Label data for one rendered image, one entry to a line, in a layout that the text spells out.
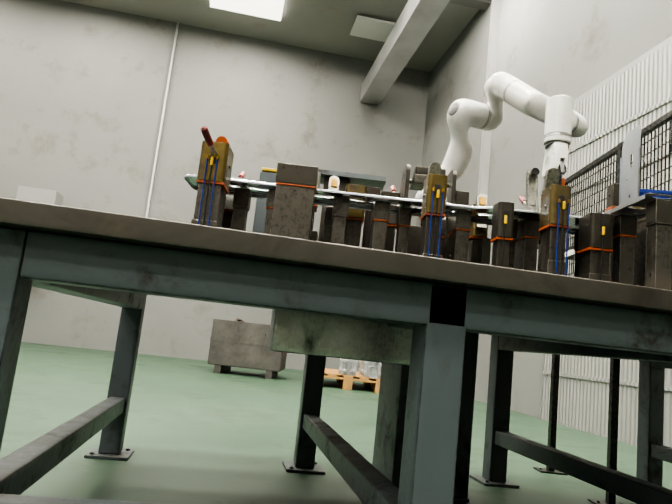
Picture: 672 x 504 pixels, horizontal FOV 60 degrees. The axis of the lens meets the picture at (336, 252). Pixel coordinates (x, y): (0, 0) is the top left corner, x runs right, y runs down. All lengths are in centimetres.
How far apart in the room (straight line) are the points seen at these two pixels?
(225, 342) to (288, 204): 595
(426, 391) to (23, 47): 1128
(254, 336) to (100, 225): 655
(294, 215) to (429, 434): 82
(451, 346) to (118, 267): 60
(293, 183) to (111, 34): 1022
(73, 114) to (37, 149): 85
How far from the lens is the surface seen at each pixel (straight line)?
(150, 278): 103
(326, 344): 130
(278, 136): 1098
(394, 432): 229
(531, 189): 221
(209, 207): 169
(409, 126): 1158
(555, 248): 176
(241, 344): 754
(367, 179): 221
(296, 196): 169
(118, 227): 101
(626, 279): 186
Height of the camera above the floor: 53
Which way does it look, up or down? 9 degrees up
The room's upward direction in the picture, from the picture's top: 6 degrees clockwise
